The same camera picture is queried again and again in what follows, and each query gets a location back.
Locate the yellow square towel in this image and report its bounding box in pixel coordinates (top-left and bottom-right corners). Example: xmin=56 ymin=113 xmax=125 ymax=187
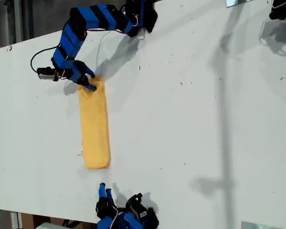
xmin=75 ymin=76 xmax=112 ymax=170

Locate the brown cardboard box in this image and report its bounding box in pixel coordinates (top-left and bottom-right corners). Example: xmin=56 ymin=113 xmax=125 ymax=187
xmin=21 ymin=212 xmax=83 ymax=229

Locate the white container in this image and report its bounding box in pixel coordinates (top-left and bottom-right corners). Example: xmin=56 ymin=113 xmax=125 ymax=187
xmin=35 ymin=222 xmax=63 ymax=229

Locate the white table leg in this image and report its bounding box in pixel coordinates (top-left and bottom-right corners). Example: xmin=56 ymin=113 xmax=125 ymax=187
xmin=10 ymin=211 xmax=23 ymax=229

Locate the gripper camera stalk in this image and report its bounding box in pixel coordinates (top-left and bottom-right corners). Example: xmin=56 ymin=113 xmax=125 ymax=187
xmin=52 ymin=70 xmax=63 ymax=82

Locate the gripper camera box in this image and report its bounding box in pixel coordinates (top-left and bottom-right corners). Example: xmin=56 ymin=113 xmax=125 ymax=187
xmin=125 ymin=193 xmax=149 ymax=220
xmin=36 ymin=66 xmax=57 ymax=82

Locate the gripper camera cable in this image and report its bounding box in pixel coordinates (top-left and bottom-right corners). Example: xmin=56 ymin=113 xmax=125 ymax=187
xmin=30 ymin=45 xmax=61 ymax=72

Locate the grey metal post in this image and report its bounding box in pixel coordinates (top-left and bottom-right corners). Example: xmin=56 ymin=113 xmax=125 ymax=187
xmin=13 ymin=0 xmax=23 ymax=44

